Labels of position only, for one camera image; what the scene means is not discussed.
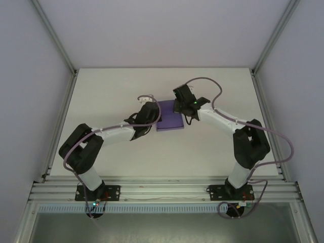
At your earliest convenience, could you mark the purple paper box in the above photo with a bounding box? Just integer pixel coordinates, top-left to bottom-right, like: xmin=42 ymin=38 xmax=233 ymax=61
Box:
xmin=155 ymin=99 xmax=185 ymax=133

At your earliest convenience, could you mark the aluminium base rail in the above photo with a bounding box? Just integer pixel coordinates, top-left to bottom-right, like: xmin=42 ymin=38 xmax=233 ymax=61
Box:
xmin=29 ymin=177 xmax=303 ymax=203

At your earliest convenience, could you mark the aluminium table side rail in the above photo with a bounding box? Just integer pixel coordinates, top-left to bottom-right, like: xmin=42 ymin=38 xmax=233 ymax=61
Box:
xmin=40 ymin=70 xmax=78 ymax=183
xmin=252 ymin=70 xmax=288 ymax=183

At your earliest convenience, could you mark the grey slotted cable duct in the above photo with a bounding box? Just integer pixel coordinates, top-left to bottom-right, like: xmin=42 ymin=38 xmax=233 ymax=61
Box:
xmin=37 ymin=205 xmax=228 ymax=213

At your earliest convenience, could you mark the aluminium frame post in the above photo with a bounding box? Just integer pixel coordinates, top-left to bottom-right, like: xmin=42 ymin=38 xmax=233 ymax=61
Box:
xmin=251 ymin=0 xmax=301 ymax=75
xmin=31 ymin=0 xmax=78 ymax=75

